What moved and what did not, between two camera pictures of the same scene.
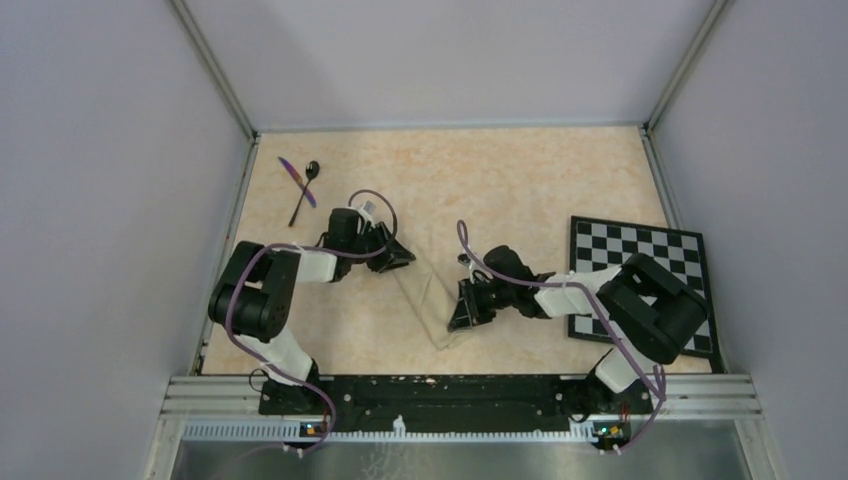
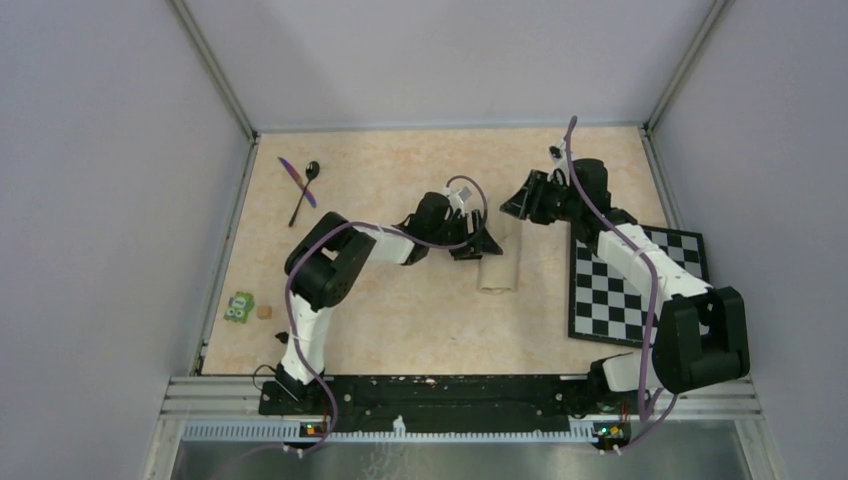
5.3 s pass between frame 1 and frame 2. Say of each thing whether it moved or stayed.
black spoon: stayed
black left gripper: moved
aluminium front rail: stayed
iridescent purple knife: stayed
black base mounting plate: stayed
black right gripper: moved
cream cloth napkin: moved
